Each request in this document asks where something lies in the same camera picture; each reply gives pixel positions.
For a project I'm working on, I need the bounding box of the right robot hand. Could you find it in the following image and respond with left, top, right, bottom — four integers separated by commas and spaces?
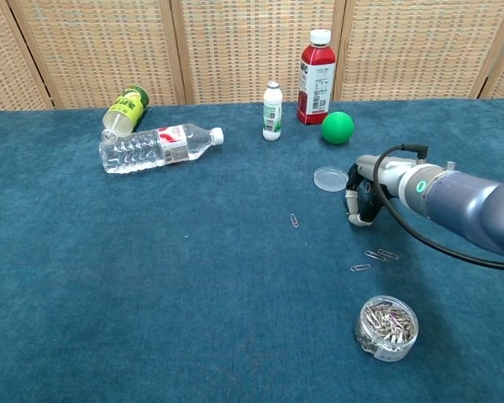
343, 154, 419, 228

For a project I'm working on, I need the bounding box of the round paperclip container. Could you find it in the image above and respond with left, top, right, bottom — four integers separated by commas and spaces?
354, 295, 419, 362

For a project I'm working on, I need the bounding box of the clear round plastic lid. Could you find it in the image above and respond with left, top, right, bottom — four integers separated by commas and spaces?
312, 165, 349, 193

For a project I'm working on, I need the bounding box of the green ball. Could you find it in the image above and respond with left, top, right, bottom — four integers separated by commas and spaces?
321, 111, 355, 145

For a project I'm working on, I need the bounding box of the red juice bottle white cap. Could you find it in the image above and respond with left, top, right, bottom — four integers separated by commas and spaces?
297, 29, 337, 126

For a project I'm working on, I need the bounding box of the small white bottle green label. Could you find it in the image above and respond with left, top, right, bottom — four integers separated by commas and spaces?
261, 81, 284, 142

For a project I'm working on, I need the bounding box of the blue carpet table cover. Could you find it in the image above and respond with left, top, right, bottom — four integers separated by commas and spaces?
0, 98, 504, 403

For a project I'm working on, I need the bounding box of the clear water bottle red label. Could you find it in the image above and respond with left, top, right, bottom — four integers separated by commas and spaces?
98, 123, 225, 175

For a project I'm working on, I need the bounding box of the green yellow drink bottle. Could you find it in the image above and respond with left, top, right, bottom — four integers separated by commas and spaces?
102, 85, 150, 142

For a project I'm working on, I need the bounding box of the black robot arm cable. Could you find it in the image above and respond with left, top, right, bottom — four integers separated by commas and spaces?
372, 144, 504, 270

